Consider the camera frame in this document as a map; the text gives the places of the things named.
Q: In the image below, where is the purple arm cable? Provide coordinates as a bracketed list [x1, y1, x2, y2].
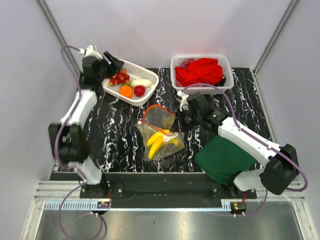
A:
[53, 45, 104, 238]
[182, 83, 309, 217]

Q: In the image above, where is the white oval perforated basket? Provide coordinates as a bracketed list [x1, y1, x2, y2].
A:
[102, 60, 159, 107]

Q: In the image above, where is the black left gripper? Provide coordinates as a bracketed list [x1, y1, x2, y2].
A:
[97, 51, 125, 82]

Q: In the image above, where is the clear zip top bag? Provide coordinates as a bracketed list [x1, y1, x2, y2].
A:
[136, 104, 185, 162]

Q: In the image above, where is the red fake strawberry bunch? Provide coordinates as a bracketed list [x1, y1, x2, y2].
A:
[108, 68, 131, 87]

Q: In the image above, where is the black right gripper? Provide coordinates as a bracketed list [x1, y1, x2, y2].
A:
[169, 107, 201, 133]

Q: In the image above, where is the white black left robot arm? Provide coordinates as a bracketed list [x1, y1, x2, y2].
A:
[48, 45, 124, 198]

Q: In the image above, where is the red cloth in basket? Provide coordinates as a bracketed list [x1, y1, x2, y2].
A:
[174, 57, 225, 87]

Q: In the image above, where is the folded green cloth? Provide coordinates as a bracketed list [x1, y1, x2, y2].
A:
[195, 135, 256, 186]

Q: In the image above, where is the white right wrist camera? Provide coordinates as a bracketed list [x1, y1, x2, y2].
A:
[177, 90, 189, 112]

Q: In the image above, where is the pale cream fake food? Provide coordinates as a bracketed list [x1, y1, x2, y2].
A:
[130, 79, 153, 88]

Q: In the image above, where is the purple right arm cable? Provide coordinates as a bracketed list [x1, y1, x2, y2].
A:
[182, 83, 309, 217]

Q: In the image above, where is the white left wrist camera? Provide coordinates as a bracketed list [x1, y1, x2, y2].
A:
[78, 44, 103, 60]

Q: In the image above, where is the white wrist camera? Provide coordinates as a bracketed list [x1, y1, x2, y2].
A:
[177, 90, 189, 112]
[78, 44, 103, 60]

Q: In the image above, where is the white rectangular slotted basket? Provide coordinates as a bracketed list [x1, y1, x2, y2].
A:
[170, 54, 234, 95]

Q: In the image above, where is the red fake apple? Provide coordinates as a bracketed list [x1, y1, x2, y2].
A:
[134, 85, 146, 97]

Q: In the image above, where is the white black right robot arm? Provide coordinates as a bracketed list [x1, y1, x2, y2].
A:
[170, 91, 299, 199]

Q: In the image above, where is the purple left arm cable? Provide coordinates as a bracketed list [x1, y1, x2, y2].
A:
[53, 45, 104, 238]

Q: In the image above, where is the yellow fake banana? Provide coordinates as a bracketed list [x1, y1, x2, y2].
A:
[146, 129, 178, 160]

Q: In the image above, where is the orange fake fruit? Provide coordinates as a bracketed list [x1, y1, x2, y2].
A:
[118, 85, 133, 99]

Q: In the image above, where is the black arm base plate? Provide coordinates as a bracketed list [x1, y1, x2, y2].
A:
[80, 172, 257, 211]

